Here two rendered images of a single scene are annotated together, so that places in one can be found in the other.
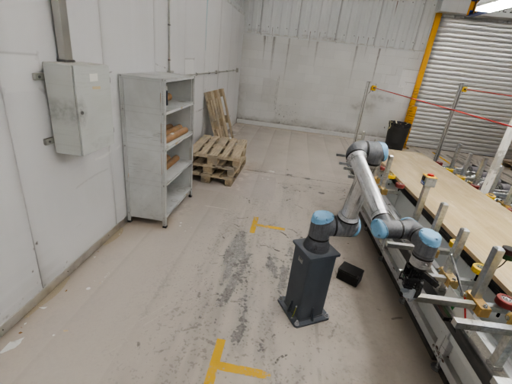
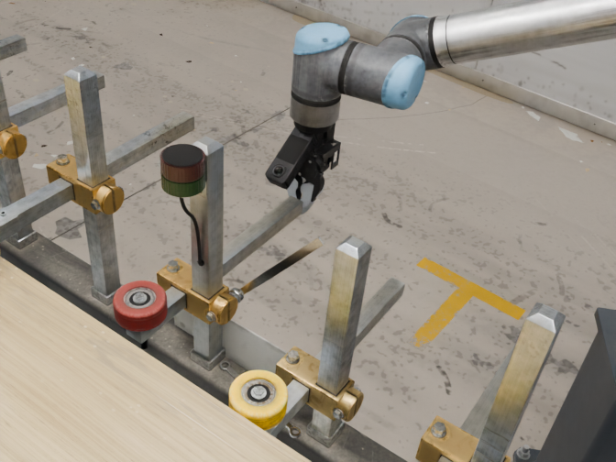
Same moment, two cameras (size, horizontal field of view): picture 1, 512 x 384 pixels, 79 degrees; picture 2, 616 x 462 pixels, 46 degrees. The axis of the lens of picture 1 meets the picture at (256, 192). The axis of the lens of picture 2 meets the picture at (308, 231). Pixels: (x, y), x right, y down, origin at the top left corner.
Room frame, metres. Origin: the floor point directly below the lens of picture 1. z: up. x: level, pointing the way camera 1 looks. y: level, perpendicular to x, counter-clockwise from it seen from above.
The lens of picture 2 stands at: (1.78, -1.79, 1.70)
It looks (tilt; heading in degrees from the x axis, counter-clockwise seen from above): 39 degrees down; 119
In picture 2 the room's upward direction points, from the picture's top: 6 degrees clockwise
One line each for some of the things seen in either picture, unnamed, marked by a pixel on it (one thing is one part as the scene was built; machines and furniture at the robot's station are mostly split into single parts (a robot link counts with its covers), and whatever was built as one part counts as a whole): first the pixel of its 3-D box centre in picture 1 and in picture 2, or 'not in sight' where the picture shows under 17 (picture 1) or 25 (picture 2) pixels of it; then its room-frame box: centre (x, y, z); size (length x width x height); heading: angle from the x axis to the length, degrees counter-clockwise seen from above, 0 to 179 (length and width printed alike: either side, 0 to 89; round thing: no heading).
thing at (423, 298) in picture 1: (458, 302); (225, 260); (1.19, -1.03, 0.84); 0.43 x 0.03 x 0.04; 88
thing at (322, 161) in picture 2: (413, 275); (313, 144); (1.20, -0.78, 0.97); 0.09 x 0.08 x 0.12; 88
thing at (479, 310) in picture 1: (477, 302); (195, 293); (1.21, -1.12, 0.85); 0.13 x 0.06 x 0.05; 178
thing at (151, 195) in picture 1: (162, 147); not in sight; (3.38, 1.12, 0.78); 0.90 x 0.45 x 1.55; 175
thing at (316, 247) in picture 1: (317, 241); not in sight; (1.94, -0.48, 0.65); 0.19 x 0.19 x 0.10
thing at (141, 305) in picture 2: (502, 307); (141, 321); (1.19, -1.23, 0.85); 0.08 x 0.08 x 0.11
